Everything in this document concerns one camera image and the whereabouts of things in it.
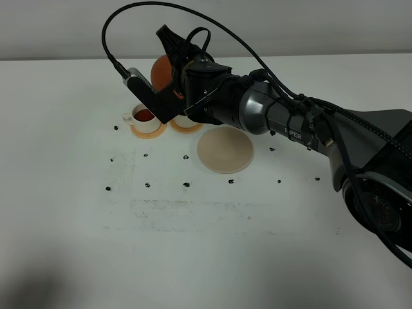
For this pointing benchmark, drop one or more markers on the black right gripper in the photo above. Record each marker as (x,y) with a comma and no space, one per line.
(212,93)

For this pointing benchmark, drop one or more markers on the brown clay teapot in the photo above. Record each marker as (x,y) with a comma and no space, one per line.
(161,73)

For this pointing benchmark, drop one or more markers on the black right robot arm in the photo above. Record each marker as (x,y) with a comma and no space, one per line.
(369,152)

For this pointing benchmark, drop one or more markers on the beige round teapot plate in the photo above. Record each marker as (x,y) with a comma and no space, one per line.
(225,150)

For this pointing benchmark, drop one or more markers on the right white teacup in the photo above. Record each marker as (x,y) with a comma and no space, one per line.
(184,122)

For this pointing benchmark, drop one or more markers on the white teacup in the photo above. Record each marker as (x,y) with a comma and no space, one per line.
(142,120)
(184,122)

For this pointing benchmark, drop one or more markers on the right orange saucer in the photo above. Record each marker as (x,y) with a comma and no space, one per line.
(185,130)

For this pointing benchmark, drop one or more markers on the left white teacup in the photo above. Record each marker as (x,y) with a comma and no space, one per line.
(142,120)

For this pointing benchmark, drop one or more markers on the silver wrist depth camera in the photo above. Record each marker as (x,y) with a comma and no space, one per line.
(139,86)

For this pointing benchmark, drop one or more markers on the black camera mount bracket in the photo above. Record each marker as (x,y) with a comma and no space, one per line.
(165,104)

